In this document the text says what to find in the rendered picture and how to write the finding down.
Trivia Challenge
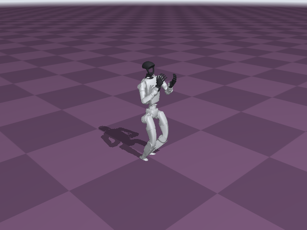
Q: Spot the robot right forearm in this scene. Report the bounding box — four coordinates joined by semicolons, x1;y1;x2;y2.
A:
142;87;158;103

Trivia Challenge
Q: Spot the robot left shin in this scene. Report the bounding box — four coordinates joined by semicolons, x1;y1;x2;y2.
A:
152;138;168;152

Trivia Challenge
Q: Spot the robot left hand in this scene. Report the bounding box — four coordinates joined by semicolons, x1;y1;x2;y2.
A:
169;74;177;88

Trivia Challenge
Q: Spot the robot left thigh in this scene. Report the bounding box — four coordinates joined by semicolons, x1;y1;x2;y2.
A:
155;110;168;142

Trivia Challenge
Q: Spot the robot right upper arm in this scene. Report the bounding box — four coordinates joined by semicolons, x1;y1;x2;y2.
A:
137;81;149;105

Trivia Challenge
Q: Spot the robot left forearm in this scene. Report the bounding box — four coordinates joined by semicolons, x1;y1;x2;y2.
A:
167;83;173;93

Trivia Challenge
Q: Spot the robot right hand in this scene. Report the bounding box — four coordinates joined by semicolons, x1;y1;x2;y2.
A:
155;73;167;91

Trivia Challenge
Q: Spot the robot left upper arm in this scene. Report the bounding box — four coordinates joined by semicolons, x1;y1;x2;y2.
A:
161;81;170;95

